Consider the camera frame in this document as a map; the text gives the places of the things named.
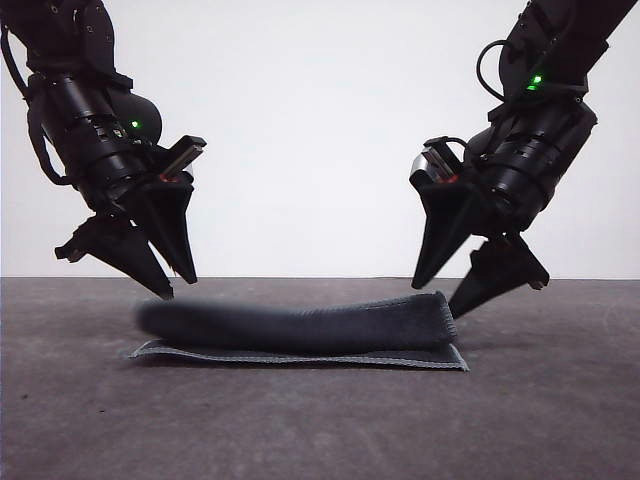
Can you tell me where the grey table cloth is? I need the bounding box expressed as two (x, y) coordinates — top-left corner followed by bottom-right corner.
(0, 276), (640, 480)

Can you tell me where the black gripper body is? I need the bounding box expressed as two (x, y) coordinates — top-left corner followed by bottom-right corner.
(54, 149), (194, 261)
(414, 167), (551, 236)

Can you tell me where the purple towel with grey hem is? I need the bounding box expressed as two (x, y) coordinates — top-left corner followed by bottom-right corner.
(119, 289), (471, 374)

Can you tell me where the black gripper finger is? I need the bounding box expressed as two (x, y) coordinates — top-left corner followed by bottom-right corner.
(448, 234), (550, 319)
(142, 188), (198, 285)
(412, 184), (479, 290)
(74, 220), (174, 300)

